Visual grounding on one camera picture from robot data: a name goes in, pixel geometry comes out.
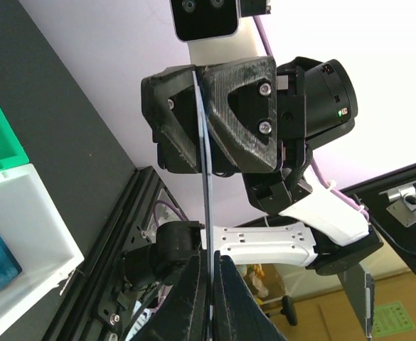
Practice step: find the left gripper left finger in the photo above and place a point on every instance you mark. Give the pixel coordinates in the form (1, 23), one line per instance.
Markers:
(184, 313)

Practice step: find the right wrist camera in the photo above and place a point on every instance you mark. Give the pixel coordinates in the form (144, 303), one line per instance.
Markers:
(221, 31)

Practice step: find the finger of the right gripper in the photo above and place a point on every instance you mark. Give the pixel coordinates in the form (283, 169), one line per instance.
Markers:
(241, 107)
(169, 107)

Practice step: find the blue credit card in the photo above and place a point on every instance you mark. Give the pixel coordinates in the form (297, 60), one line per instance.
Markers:
(206, 184)

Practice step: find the white storage bin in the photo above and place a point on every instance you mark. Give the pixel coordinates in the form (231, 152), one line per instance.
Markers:
(38, 238)

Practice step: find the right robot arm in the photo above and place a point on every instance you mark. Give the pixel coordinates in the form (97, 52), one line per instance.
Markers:
(322, 230)

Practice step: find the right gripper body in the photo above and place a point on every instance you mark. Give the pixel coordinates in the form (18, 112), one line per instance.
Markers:
(291, 116)

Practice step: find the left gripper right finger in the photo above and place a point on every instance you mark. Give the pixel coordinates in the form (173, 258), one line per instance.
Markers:
(236, 314)

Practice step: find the black aluminium rail frame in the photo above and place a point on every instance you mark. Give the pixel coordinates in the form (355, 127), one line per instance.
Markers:
(99, 302)

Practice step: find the monitor mount bracket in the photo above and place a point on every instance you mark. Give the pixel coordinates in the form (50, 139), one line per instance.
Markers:
(402, 207)

